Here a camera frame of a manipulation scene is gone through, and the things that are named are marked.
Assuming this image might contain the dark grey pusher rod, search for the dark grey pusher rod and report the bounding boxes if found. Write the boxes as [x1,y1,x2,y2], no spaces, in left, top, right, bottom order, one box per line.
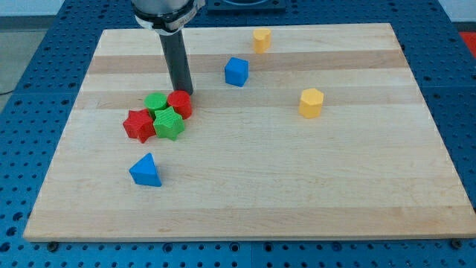
[159,31,193,95]

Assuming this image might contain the red cylinder block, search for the red cylinder block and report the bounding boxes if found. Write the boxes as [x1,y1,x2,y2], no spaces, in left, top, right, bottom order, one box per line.
[167,90,193,120]

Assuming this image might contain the green cylinder block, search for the green cylinder block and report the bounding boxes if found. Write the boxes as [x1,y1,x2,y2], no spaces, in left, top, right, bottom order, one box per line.
[144,92,168,119]

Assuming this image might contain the green star block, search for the green star block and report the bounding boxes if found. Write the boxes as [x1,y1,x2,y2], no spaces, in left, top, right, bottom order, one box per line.
[153,106,185,141]

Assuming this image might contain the red star block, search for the red star block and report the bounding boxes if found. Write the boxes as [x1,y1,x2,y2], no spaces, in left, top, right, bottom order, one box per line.
[123,109,156,143]

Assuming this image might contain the blue cube block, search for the blue cube block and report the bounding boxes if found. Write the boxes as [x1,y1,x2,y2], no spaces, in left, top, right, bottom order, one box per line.
[225,57,249,87]

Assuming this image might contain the yellow heart block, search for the yellow heart block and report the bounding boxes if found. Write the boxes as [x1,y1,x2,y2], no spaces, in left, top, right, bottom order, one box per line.
[252,28,271,54]

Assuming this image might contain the blue triangle block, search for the blue triangle block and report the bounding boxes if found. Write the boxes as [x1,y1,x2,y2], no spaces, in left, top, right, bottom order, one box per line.
[129,153,162,187]

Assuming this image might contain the yellow hexagon block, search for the yellow hexagon block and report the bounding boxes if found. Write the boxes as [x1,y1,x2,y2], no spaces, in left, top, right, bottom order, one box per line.
[298,88,324,118]

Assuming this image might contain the wooden board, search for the wooden board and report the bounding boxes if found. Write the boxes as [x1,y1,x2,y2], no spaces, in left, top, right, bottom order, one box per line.
[24,23,475,242]

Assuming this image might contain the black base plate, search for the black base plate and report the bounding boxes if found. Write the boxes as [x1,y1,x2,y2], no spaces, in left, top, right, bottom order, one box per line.
[206,0,287,11]

